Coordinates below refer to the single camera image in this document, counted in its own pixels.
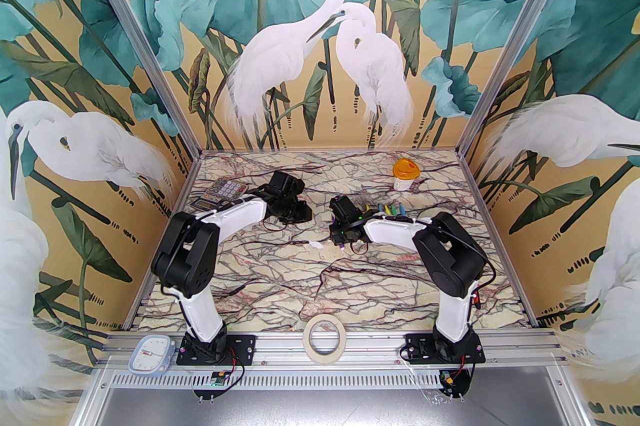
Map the orange lidded white container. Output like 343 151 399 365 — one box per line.
391 158 421 191

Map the left small circuit board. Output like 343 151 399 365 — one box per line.
192 366 246 402

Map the left aluminium frame post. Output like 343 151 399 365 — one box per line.
65 0 203 155

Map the grey desk calculator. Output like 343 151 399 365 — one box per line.
190 178 249 214

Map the right aluminium frame post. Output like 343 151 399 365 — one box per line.
457 0 593 157

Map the small circuit board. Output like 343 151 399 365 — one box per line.
437 366 473 400
192 366 246 402

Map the aluminium frame post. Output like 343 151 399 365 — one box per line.
65 0 203 155
457 0 593 157

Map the masking tape roll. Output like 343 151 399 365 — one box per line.
302 314 346 362

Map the white blue round timer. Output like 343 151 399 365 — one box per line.
128 335 176 376

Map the right small circuit board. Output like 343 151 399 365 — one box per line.
437 366 473 400

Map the aluminium front rail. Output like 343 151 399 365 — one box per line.
95 331 571 367

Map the perforated metal strip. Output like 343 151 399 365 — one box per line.
100 373 551 391

